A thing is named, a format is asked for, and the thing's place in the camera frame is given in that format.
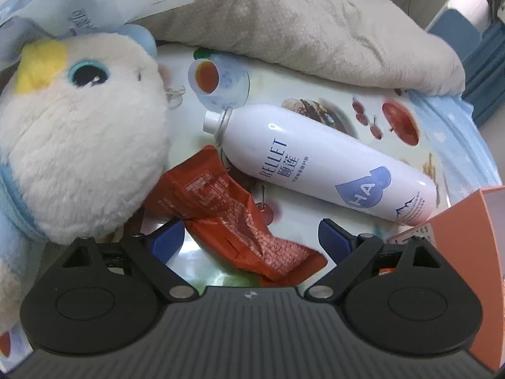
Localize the orange-red snack packet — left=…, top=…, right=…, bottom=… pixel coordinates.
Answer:
left=143, top=145, right=329, bottom=287

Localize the white spray bottle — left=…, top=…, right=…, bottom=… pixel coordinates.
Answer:
left=203, top=103, right=437, bottom=226

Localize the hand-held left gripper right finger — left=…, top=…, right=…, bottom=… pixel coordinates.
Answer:
left=304, top=218, right=439, bottom=303

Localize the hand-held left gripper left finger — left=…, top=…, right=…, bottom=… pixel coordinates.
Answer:
left=59, top=220, right=198, bottom=304

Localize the grey duvet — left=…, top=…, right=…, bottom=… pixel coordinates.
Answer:
left=150, top=0, right=467, bottom=97

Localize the white plush duck toy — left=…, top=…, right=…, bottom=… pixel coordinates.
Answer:
left=0, top=24, right=174, bottom=336

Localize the pink cardboard box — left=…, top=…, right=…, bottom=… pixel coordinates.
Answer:
left=387, top=185, right=505, bottom=372

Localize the blue pleated curtain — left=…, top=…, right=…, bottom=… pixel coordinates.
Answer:
left=461, top=20, right=505, bottom=127

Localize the light blue bedsheet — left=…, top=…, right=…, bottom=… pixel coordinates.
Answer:
left=406, top=89, right=496, bottom=210

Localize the food-printed mat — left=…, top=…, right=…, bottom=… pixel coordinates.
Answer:
left=0, top=43, right=454, bottom=360

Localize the blue chair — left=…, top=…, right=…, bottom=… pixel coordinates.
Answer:
left=428, top=8, right=485, bottom=58

